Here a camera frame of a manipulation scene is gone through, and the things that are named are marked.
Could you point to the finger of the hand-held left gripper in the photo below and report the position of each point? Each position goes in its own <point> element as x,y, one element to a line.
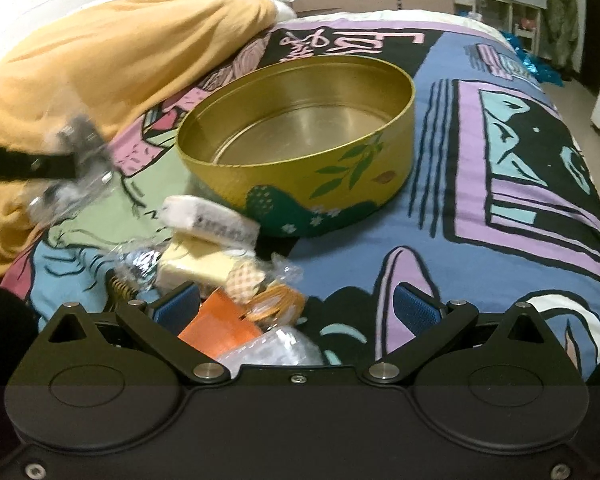
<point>25,164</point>

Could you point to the blue plastic bag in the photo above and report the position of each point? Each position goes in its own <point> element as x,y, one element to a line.
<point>535,65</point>

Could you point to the pale yellow tissue pack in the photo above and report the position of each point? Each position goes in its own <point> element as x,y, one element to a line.
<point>200,260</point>

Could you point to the brass coil spring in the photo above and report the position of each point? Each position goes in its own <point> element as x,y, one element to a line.
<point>120,287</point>

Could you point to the yellow blanket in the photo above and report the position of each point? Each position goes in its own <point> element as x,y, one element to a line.
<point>105,60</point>

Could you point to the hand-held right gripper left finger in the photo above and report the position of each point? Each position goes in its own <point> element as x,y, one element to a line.
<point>175,306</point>

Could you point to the clear wrapped cookie packet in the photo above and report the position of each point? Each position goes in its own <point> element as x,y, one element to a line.
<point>247,280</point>

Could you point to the orange packet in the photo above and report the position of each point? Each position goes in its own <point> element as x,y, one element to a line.
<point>215,332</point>

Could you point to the gold round tin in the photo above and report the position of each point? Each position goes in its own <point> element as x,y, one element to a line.
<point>280,190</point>

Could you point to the printed blanket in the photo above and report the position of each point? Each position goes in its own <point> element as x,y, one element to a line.
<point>455,240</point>

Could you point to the clear plastic wrapper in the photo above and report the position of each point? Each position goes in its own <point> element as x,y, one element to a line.
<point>82,160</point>

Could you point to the white printed packet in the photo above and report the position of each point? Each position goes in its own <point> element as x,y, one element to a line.
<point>205,220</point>

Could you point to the clear plastic bag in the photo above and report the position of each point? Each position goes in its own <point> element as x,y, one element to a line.
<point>280,350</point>

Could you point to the green jacket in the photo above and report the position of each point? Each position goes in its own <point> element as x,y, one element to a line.
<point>562,15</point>

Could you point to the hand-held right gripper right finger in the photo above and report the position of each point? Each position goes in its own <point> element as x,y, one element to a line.
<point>420,306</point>

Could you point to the orange coiled bands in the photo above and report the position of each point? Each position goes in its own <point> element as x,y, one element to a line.
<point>275,305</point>

